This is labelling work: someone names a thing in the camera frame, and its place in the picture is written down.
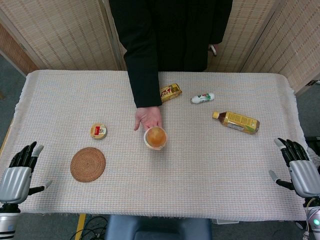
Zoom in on blue padded chair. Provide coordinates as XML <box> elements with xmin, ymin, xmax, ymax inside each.
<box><xmin>104</xmin><ymin>214</ymin><xmax>213</xmax><ymax>240</ymax></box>

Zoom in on round woven rattan coaster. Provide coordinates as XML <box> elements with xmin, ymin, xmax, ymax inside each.
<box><xmin>70</xmin><ymin>147</ymin><xmax>107</xmax><ymax>183</ymax></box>

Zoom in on beige woven screen panel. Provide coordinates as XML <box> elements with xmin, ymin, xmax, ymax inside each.
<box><xmin>239</xmin><ymin>0</ymin><xmax>320</xmax><ymax>96</ymax></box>
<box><xmin>0</xmin><ymin>0</ymin><xmax>121</xmax><ymax>72</ymax></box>
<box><xmin>208</xmin><ymin>0</ymin><xmax>277</xmax><ymax>73</ymax></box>

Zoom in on person's black clothed torso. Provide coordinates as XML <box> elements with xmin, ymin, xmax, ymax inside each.
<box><xmin>109</xmin><ymin>0</ymin><xmax>233</xmax><ymax>73</ymax></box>

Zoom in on person's hand at side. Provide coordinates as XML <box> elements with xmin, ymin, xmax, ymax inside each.
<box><xmin>207</xmin><ymin>43</ymin><xmax>221</xmax><ymax>57</ymax></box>

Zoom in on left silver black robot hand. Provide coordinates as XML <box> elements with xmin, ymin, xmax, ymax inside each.
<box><xmin>0</xmin><ymin>141</ymin><xmax>53</xmax><ymax>205</ymax></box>

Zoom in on tea bottle yellow label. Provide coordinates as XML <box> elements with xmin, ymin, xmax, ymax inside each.
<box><xmin>212</xmin><ymin>111</ymin><xmax>261</xmax><ymax>135</ymax></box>

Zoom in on orange jelly cup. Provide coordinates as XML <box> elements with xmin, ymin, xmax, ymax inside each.
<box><xmin>143</xmin><ymin>126</ymin><xmax>168</xmax><ymax>152</ymax></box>

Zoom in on small white plastic bottle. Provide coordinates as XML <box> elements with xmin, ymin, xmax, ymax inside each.
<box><xmin>190</xmin><ymin>92</ymin><xmax>216</xmax><ymax>105</ymax></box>

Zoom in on round gold tin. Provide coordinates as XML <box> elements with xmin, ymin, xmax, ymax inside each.
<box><xmin>89</xmin><ymin>122</ymin><xmax>109</xmax><ymax>141</ymax></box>

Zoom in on person's black sleeved forearm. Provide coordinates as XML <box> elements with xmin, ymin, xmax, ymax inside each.
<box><xmin>124</xmin><ymin>47</ymin><xmax>163</xmax><ymax>109</ymax></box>

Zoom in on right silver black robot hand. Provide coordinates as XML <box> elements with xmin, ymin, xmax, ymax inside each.
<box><xmin>268</xmin><ymin>137</ymin><xmax>320</xmax><ymax>200</ymax></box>

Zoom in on person's open bare hand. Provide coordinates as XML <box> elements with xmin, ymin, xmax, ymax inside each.
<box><xmin>133</xmin><ymin>105</ymin><xmax>163</xmax><ymax>132</ymax></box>

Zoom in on gold wrapped chocolate bar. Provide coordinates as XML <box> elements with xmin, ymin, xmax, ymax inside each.
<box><xmin>159</xmin><ymin>83</ymin><xmax>183</xmax><ymax>103</ymax></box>

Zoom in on black floor cables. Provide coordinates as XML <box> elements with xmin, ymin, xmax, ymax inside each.
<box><xmin>69</xmin><ymin>216</ymin><xmax>109</xmax><ymax>240</ymax></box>

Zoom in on white crumpled fabric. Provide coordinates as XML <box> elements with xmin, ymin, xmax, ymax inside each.
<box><xmin>306</xmin><ymin>146</ymin><xmax>320</xmax><ymax>173</ymax></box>

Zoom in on white woven tablecloth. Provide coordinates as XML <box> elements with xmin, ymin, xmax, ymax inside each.
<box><xmin>0</xmin><ymin>69</ymin><xmax>316</xmax><ymax>222</ymax></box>

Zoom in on brown woven screen panel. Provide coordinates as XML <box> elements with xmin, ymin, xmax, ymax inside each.
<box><xmin>0</xmin><ymin>23</ymin><xmax>39</xmax><ymax>77</ymax></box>

